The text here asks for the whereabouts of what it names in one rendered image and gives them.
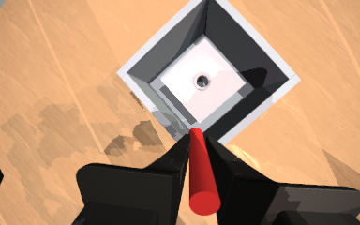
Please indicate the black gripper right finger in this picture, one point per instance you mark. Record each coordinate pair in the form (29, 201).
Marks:
(250, 198)

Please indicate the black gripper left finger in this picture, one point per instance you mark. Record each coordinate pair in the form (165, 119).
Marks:
(156, 187)

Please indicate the red peg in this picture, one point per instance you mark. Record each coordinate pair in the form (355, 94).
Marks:
(203, 193)

